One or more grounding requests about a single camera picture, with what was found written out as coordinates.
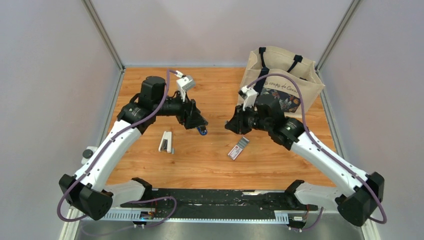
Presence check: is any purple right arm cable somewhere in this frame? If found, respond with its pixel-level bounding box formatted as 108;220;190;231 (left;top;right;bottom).
246;73;388;232

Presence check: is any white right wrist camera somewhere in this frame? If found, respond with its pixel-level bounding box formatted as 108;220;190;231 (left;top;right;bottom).
238;85;258;111

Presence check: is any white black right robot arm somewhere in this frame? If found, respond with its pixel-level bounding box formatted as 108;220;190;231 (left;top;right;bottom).
224;102;385;227

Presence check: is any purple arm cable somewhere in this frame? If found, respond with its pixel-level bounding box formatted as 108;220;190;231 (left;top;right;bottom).
246;73;388;232
56;68;183;229

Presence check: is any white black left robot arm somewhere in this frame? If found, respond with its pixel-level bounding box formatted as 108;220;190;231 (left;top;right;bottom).
59;73;208;221

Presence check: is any blue stapler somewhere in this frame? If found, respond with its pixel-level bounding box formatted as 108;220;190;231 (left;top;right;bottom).
196;125;208;136

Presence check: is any red white staple box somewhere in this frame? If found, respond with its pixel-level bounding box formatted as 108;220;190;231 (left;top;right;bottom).
227;136;250;161

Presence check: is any aluminium frame rail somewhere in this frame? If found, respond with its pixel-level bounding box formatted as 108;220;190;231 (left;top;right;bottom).
59;187;382;240

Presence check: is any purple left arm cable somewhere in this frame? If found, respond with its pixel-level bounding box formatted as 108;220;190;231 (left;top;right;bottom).
56;68;183;229

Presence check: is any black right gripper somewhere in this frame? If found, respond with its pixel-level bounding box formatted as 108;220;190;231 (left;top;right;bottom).
224;103;271;136

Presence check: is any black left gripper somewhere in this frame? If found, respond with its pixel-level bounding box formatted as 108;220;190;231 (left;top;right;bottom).
153;86;208;129

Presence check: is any white stapler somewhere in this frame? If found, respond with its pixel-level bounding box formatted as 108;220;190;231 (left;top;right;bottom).
158;131;175;154

